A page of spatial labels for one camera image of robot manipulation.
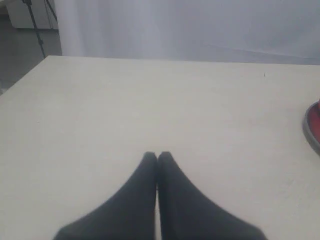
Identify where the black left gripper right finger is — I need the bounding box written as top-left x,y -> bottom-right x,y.
157,151 -> 266,240

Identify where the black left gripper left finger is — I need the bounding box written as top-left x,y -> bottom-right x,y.
55,152 -> 157,240

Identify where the round steel plate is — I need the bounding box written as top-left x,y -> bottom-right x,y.
302,100 -> 320,155

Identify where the white backdrop cloth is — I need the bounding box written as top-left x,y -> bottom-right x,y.
55,0 -> 320,65

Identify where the black hanging cable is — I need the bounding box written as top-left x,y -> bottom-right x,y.
22,0 -> 59,56

